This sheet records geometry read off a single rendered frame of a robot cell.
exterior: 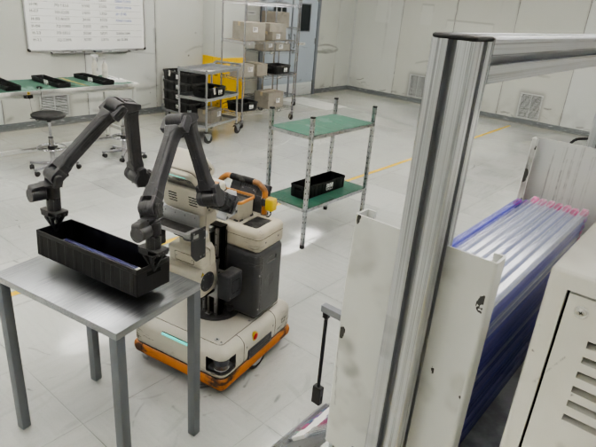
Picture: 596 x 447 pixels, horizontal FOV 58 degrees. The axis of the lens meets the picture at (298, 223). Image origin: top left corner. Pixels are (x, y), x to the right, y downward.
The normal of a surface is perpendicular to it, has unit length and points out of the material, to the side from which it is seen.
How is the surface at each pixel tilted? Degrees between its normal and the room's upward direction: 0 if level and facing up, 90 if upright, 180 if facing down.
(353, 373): 90
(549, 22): 90
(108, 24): 90
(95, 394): 0
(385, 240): 90
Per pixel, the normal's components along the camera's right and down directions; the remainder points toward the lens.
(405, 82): -0.64, 0.25
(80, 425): 0.07, -0.92
